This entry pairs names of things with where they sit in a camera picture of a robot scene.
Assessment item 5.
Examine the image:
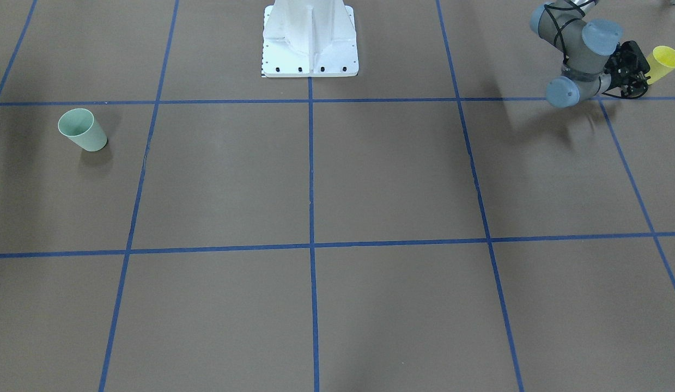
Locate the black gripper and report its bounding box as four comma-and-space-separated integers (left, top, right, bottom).
604, 40, 650, 100

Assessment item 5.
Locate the yellow plastic cup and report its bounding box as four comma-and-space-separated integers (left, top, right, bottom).
644, 45, 675, 86

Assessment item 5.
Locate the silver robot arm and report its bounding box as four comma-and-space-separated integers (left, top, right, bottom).
529, 1, 650, 108

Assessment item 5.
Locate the light green plastic cup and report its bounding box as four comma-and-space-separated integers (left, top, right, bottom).
57, 108, 108, 152

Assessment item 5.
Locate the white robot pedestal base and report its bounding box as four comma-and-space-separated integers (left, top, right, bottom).
261, 1, 360, 78

